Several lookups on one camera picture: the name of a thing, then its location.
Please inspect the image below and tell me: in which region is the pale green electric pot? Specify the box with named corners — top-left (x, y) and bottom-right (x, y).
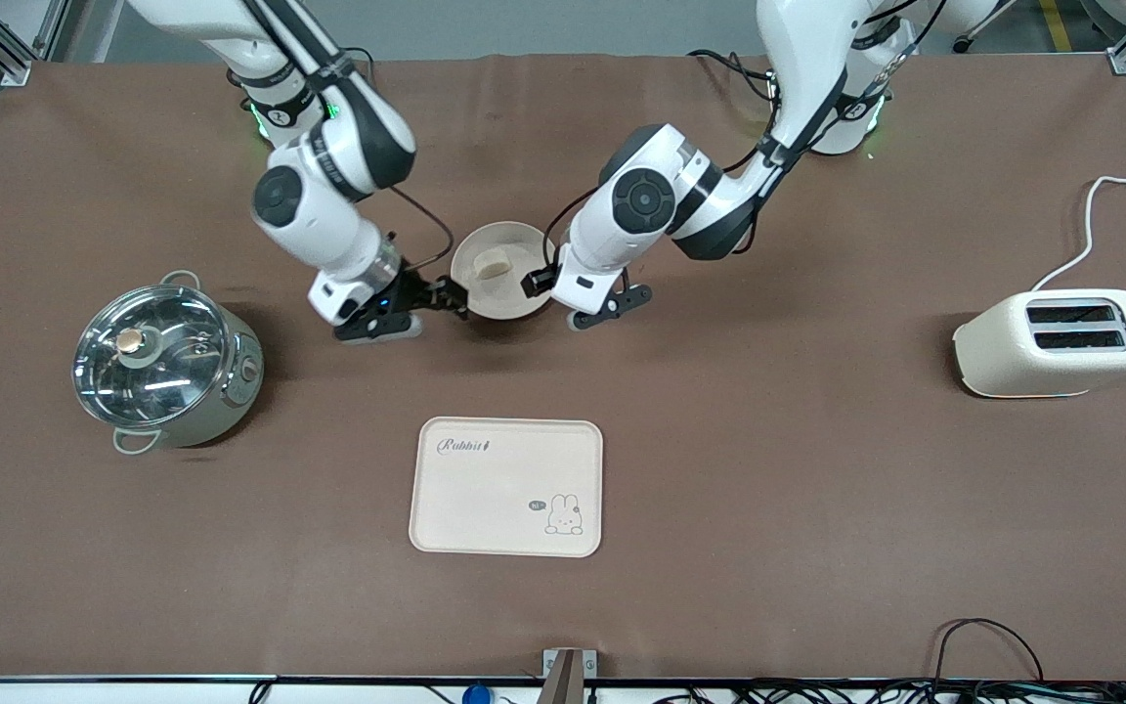
top-left (72, 271), bottom-right (266, 456)

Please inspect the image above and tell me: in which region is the office chair wheel base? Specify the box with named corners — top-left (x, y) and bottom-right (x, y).
top-left (954, 0), bottom-right (1018, 55)

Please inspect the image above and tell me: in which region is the brown table mat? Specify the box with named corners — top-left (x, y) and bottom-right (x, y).
top-left (0, 54), bottom-right (1126, 681)

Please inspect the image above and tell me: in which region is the white toaster power cable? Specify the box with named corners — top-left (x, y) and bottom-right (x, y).
top-left (1030, 172), bottom-right (1126, 292)

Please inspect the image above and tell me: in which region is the grey metal bracket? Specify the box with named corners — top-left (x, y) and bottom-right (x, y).
top-left (542, 648), bottom-right (597, 704)

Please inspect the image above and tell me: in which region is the cream rabbit print tray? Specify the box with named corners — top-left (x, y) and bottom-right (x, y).
top-left (409, 418), bottom-right (604, 558)

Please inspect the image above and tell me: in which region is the cream two-slot toaster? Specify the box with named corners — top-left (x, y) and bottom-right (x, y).
top-left (952, 288), bottom-right (1126, 399)

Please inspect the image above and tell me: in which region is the black looped cable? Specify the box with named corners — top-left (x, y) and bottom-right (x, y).
top-left (934, 618), bottom-right (1045, 685)

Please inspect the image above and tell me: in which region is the glass pot lid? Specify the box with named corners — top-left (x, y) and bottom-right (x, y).
top-left (72, 284), bottom-right (232, 429)

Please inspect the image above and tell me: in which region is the black left base cable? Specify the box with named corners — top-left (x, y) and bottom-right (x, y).
top-left (688, 49), bottom-right (781, 104)

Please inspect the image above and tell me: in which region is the round cream plate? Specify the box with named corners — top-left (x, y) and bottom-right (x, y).
top-left (451, 222), bottom-right (556, 322)

